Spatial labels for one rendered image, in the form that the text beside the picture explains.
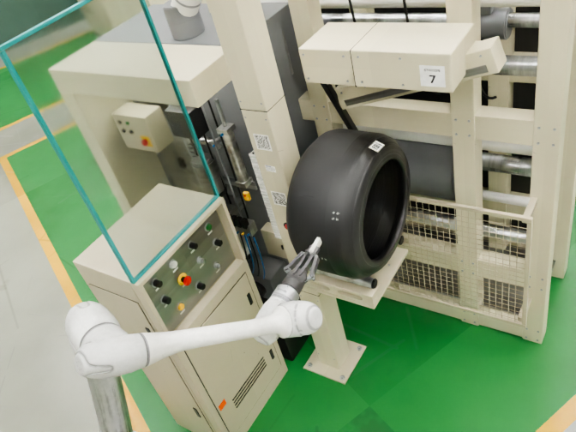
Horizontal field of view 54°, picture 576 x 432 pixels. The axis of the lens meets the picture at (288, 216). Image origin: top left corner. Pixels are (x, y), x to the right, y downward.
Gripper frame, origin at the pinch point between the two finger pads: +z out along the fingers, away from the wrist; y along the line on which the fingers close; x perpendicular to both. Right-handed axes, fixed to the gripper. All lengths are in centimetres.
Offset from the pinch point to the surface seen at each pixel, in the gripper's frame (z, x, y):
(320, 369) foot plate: 2, 126, 37
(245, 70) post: 32, -53, 31
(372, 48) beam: 60, -45, -6
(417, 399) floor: 6, 128, -19
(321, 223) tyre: 6.9, -5.8, -0.8
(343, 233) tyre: 6.7, -2.7, -9.1
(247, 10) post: 40, -72, 26
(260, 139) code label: 27.9, -23.1, 33.6
